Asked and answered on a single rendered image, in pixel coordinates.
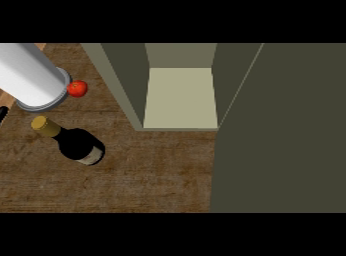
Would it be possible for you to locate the red tomato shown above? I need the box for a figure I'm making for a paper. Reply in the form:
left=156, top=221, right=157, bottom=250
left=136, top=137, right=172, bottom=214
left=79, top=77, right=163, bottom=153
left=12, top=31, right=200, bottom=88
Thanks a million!
left=65, top=79, right=89, bottom=98

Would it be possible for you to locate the dark wine bottle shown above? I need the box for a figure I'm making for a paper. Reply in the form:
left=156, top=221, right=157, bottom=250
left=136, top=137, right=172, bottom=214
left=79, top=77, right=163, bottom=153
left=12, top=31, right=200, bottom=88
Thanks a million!
left=30, top=115, right=107, bottom=167

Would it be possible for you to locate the white cylindrical canister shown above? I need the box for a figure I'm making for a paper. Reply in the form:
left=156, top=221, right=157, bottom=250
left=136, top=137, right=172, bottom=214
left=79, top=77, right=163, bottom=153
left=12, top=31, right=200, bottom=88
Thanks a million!
left=0, top=43, right=73, bottom=113

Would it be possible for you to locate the dark olive cabinet door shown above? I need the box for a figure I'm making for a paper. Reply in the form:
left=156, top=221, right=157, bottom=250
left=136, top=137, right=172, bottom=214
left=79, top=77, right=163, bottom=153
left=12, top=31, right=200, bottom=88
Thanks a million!
left=209, top=43, right=346, bottom=214

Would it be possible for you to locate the olive green open cabinet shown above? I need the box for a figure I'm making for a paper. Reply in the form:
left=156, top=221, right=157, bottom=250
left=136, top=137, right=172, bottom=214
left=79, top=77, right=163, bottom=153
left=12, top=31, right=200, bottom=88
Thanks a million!
left=80, top=43, right=265, bottom=132

